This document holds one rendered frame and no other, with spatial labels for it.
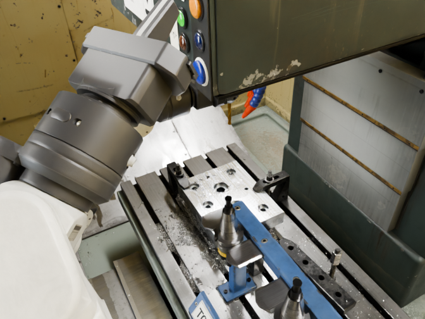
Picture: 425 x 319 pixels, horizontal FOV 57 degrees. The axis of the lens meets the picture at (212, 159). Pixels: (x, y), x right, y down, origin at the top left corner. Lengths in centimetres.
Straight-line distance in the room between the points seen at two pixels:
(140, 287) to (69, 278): 108
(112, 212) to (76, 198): 141
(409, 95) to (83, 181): 91
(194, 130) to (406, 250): 111
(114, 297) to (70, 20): 111
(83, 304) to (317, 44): 42
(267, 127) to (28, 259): 205
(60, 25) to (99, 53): 141
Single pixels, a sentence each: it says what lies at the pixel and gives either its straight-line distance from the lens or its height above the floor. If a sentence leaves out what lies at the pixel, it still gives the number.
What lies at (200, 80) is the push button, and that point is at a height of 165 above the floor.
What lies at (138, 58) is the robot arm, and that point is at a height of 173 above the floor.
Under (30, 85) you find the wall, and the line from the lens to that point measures 187.
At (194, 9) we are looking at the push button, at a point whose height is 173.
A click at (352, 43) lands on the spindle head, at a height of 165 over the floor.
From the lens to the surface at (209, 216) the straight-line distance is 90.
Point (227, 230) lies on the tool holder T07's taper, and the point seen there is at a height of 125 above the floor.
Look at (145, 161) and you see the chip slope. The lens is 186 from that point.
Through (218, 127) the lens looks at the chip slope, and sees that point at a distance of 200.
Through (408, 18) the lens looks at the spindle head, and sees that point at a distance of 68.
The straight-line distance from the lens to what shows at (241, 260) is 82.
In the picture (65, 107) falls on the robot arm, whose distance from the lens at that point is 35.
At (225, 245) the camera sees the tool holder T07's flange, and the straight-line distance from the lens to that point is 84.
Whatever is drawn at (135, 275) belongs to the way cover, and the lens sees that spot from 142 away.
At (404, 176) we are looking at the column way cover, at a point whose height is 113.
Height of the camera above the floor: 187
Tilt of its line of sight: 39 degrees down
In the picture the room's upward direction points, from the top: 3 degrees counter-clockwise
